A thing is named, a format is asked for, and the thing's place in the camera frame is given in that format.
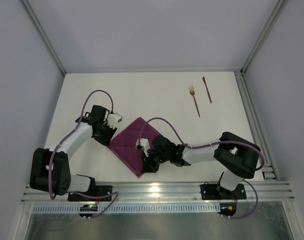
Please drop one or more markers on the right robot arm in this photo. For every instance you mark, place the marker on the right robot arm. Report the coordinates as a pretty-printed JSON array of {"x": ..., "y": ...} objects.
[{"x": 239, "y": 156}]

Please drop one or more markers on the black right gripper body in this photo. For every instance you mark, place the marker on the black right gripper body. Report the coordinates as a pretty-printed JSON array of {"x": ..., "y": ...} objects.
[{"x": 152, "y": 157}]

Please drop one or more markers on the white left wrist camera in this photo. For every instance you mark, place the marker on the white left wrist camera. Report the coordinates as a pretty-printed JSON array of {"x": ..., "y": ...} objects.
[{"x": 114, "y": 119}]

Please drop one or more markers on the purple satin napkin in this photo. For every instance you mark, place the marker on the purple satin napkin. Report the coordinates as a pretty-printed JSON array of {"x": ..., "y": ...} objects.
[{"x": 124, "y": 146}]

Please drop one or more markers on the aluminium rail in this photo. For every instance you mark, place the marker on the aluminium rail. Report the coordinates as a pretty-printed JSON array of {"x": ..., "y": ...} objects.
[
  {"x": 170, "y": 192},
  {"x": 269, "y": 172}
]

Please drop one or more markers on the aluminium left corner post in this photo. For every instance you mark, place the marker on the aluminium left corner post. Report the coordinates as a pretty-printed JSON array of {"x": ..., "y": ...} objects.
[{"x": 42, "y": 34}]

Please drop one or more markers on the copper fork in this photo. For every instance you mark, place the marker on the copper fork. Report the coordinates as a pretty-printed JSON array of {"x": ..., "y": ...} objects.
[{"x": 192, "y": 93}]

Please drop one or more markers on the slotted grey cable duct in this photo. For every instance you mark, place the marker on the slotted grey cable duct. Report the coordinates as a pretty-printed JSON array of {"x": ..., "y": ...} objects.
[{"x": 128, "y": 208}]

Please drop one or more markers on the aluminium front rail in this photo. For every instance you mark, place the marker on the aluminium front rail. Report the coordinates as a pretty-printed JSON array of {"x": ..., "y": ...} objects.
[{"x": 170, "y": 192}]

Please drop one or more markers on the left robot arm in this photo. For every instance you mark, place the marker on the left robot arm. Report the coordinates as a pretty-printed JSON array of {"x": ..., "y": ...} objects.
[{"x": 50, "y": 170}]

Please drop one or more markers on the copper knife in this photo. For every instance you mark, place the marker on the copper knife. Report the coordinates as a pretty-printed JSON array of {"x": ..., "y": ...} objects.
[{"x": 207, "y": 89}]

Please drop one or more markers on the aluminium corner post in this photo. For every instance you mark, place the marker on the aluminium corner post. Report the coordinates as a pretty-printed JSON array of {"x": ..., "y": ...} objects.
[
  {"x": 264, "y": 33},
  {"x": 42, "y": 34}
]

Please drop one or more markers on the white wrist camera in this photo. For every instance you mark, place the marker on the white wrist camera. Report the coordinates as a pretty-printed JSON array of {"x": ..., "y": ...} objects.
[
  {"x": 143, "y": 144},
  {"x": 114, "y": 119}
]

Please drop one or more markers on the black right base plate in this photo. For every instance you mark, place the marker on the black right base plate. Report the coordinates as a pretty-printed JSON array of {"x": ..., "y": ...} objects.
[{"x": 212, "y": 191}]

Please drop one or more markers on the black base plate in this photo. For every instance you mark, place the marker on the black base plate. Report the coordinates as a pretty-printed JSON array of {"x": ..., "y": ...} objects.
[
  {"x": 212, "y": 191},
  {"x": 97, "y": 193}
]

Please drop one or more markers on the aluminium right side rail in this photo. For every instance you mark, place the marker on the aluminium right side rail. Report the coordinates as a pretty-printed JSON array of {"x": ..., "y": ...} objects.
[{"x": 269, "y": 172}]

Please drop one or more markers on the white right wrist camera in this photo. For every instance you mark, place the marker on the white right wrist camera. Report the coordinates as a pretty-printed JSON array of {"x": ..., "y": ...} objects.
[{"x": 143, "y": 144}]

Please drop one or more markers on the aluminium right corner post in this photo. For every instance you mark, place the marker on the aluminium right corner post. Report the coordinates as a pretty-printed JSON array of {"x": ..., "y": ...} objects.
[{"x": 264, "y": 33}]

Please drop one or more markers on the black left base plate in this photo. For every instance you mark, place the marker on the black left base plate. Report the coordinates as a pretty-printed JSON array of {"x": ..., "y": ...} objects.
[{"x": 97, "y": 193}]

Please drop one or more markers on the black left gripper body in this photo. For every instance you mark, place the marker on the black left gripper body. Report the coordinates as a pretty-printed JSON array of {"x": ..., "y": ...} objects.
[{"x": 106, "y": 130}]

